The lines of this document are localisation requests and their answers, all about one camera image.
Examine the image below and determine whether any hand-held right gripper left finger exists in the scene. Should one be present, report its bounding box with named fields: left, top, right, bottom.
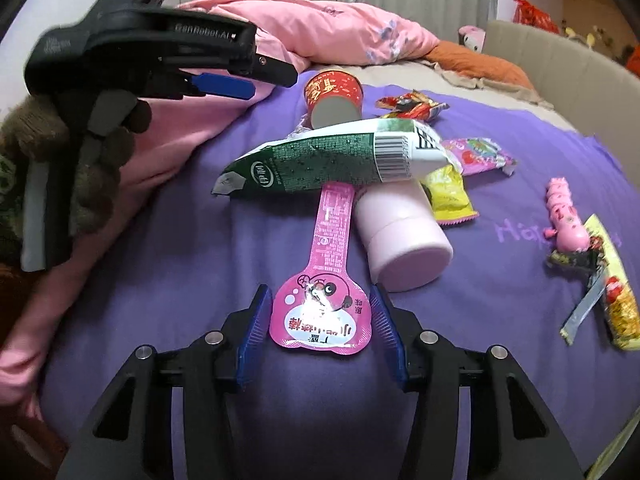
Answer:
left=55, top=284, right=273, bottom=480

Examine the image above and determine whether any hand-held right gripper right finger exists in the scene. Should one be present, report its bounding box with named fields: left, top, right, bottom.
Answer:
left=369, top=284, right=586, bottom=480

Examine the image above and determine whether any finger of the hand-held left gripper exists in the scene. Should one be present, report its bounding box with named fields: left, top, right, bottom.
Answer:
left=227, top=52, right=299, bottom=89
left=165, top=71, right=257, bottom=102

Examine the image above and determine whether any pink spoon-shaped snack packet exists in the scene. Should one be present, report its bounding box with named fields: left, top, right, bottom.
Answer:
left=268, top=182, right=373, bottom=356

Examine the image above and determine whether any pink snack wrapper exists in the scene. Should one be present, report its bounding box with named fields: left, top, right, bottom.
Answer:
left=440, top=137, right=518, bottom=177

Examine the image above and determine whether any yellow noodle snack bag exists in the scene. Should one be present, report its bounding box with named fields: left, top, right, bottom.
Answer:
left=547, top=213, right=640, bottom=352

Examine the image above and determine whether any person's left hand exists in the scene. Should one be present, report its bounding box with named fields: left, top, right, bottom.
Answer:
left=0, top=95, right=153, bottom=241

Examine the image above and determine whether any red paper cup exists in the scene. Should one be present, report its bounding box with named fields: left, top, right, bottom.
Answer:
left=303, top=69, right=364, bottom=129

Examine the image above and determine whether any pink quilt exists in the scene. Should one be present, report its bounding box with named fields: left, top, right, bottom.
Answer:
left=0, top=0, right=441, bottom=441

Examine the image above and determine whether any purple blanket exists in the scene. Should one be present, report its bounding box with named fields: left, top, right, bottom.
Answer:
left=40, top=77, right=640, bottom=480

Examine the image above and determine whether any pink bottle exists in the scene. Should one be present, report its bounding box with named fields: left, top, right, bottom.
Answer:
left=354, top=177, right=455, bottom=293

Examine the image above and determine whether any green and white snack bag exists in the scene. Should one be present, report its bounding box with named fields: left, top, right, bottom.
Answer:
left=211, top=119, right=448, bottom=197

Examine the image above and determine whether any beige bed sheet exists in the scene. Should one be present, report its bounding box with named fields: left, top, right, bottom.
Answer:
left=310, top=57, right=576, bottom=121

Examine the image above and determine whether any red colourful snack wrapper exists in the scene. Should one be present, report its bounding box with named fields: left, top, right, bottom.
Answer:
left=375, top=89, right=450, bottom=123

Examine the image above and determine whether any small yellow packet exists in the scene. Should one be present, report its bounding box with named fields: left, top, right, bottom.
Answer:
left=422, top=164, right=480, bottom=229

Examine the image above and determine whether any pink and white plush toy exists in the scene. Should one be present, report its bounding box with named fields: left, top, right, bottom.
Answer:
left=459, top=25, right=487, bottom=53

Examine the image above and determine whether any orange pillow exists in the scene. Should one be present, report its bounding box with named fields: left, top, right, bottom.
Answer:
left=425, top=40, right=538, bottom=93

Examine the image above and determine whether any pink caterpillar toy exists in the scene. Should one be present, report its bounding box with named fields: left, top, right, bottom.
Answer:
left=543, top=176, right=593, bottom=253

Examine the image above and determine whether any dark brown cloth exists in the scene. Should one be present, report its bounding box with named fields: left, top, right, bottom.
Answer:
left=0, top=262, right=38, bottom=346

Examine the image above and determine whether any small red plastic bag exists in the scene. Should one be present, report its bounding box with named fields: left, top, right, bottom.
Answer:
left=512, top=0, right=561, bottom=36

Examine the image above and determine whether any beige bed headboard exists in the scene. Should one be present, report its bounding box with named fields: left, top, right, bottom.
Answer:
left=484, top=20, right=640, bottom=126

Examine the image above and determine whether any yellow plush toy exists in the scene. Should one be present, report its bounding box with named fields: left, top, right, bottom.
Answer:
left=584, top=27, right=615, bottom=52

